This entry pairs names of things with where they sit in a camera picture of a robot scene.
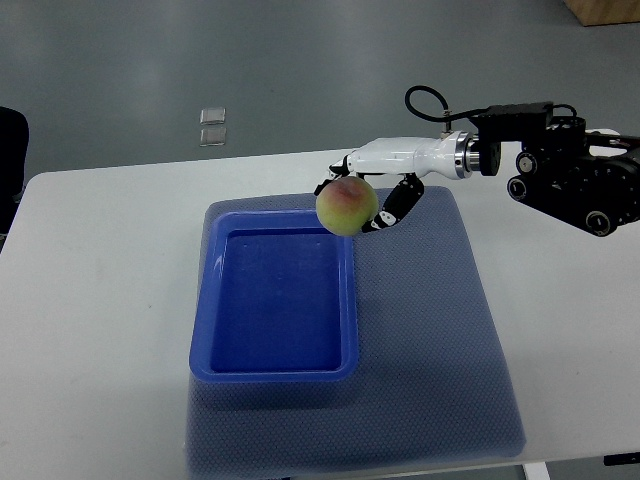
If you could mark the brown wooden box corner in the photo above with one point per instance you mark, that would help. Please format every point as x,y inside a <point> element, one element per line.
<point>604,12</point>

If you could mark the black chair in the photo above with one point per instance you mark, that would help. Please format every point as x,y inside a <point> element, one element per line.
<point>14,145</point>

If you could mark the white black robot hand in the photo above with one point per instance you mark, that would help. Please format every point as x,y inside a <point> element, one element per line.
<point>411,158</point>

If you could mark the lower clear floor tile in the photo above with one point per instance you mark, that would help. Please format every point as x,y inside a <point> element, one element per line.
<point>213,136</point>

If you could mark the upper clear floor tile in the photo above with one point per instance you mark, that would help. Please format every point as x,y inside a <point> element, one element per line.
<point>213,116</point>

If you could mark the green red peach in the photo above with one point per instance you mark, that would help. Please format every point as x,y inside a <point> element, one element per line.
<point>345,205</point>

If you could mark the white table leg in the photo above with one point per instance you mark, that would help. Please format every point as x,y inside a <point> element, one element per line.
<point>536,471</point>

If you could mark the black table edge bracket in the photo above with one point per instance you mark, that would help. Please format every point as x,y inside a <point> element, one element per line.
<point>622,459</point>

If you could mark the grey blue textured mat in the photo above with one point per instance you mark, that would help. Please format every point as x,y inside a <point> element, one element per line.
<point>431,384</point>

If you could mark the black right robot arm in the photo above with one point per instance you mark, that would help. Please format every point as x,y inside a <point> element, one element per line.
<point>589,180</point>

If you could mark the blue plastic tray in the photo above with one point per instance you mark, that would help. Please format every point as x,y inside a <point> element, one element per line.
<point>277,302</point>

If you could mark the clear floor tile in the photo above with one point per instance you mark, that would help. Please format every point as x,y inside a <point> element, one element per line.
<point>213,136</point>
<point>213,116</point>

